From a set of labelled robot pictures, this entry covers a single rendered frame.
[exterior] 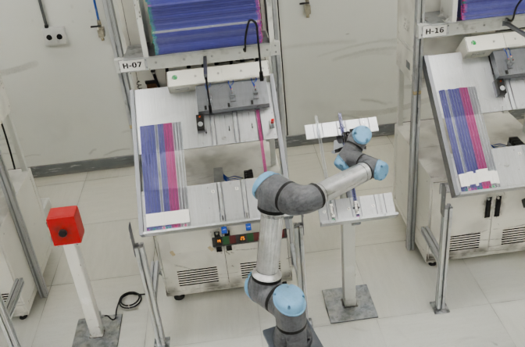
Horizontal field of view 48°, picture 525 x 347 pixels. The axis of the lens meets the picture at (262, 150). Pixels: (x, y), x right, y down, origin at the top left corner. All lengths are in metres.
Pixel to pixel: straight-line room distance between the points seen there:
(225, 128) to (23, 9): 2.10
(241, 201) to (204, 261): 0.61
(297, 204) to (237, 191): 0.75
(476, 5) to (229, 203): 1.48
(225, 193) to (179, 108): 0.48
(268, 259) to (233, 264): 1.04
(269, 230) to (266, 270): 0.17
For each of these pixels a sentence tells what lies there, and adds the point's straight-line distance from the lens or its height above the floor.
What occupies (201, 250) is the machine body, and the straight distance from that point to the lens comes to 3.20.
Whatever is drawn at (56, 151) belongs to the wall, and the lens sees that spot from 4.87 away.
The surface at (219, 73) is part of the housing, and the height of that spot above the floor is 1.26.
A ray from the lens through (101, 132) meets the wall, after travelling 4.73.
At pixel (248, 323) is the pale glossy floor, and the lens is 3.26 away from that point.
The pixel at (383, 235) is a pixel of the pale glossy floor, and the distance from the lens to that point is 3.78.
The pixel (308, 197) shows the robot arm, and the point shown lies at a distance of 2.05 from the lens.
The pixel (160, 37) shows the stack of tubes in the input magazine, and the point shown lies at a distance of 2.80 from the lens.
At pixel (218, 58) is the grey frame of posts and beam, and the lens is 2.86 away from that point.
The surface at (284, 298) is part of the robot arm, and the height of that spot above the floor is 0.78.
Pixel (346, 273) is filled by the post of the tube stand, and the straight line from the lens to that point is 3.14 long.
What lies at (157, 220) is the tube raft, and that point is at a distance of 2.75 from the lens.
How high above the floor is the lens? 2.29
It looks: 29 degrees down
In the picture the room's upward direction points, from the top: 6 degrees counter-clockwise
